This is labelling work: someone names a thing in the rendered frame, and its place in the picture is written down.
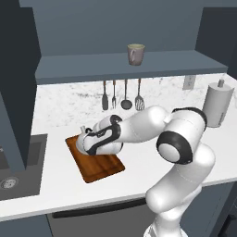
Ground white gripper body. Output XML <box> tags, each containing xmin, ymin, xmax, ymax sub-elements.
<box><xmin>75</xmin><ymin>125</ymin><xmax>94</xmax><ymax>155</ymax></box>

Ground brown wooden tray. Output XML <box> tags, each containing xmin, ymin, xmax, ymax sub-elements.
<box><xmin>65</xmin><ymin>133</ymin><xmax>126</xmax><ymax>184</ymax></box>

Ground dark grey cabinet door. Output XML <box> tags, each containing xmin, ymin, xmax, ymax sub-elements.
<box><xmin>0</xmin><ymin>0</ymin><xmax>43</xmax><ymax>174</ymax></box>
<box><xmin>194</xmin><ymin>6</ymin><xmax>237</xmax><ymax>72</ymax></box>

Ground grey mug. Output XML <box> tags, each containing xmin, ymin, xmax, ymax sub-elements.
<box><xmin>127</xmin><ymin>43</ymin><xmax>146</xmax><ymax>67</ymax></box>

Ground grey base cabinet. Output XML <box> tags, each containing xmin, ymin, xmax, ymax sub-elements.
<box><xmin>181</xmin><ymin>181</ymin><xmax>237</xmax><ymax>237</ymax></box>
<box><xmin>0</xmin><ymin>214</ymin><xmax>54</xmax><ymax>237</ymax></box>

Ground black hanging spatula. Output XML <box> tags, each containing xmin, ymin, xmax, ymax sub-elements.
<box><xmin>101</xmin><ymin>80</ymin><xmax>110</xmax><ymax>112</ymax></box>

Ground hanging metal fork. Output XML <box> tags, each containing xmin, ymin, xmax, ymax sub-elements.
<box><xmin>111</xmin><ymin>80</ymin><xmax>118</xmax><ymax>110</ymax></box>

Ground black hanging ladle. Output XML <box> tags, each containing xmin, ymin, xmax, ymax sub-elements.
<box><xmin>119</xmin><ymin>79</ymin><xmax>133</xmax><ymax>111</ymax></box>

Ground slotted hanging metal turner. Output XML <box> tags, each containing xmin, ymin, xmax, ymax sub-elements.
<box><xmin>133</xmin><ymin>78</ymin><xmax>146</xmax><ymax>112</ymax></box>

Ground dark grey sink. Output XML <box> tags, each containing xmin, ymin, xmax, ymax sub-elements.
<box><xmin>0</xmin><ymin>132</ymin><xmax>49</xmax><ymax>202</ymax></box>

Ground grey dishwasher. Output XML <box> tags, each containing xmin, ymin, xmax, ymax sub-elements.
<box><xmin>45</xmin><ymin>197</ymin><xmax>158</xmax><ymax>237</ymax></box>

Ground black dishwasher handle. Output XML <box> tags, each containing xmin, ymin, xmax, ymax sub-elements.
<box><xmin>51</xmin><ymin>197</ymin><xmax>148</xmax><ymax>219</ymax></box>

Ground open grey wall cabinet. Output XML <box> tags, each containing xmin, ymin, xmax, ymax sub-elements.
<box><xmin>18</xmin><ymin>0</ymin><xmax>230</xmax><ymax>86</ymax></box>

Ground grey wall outlet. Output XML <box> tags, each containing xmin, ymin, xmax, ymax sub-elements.
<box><xmin>181</xmin><ymin>74</ymin><xmax>196</xmax><ymax>92</ymax></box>

